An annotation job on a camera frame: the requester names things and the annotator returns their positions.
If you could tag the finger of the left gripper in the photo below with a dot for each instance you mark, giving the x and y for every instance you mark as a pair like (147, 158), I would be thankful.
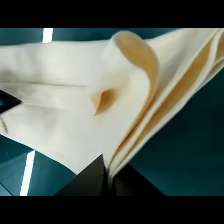
(8, 101)

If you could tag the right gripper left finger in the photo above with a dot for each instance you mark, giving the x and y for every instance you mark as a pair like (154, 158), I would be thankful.
(90, 181)

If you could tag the cream shirt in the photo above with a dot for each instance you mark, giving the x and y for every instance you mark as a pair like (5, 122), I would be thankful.
(66, 66)

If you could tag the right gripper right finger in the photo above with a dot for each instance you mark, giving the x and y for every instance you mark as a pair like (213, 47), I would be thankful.
(131, 183)

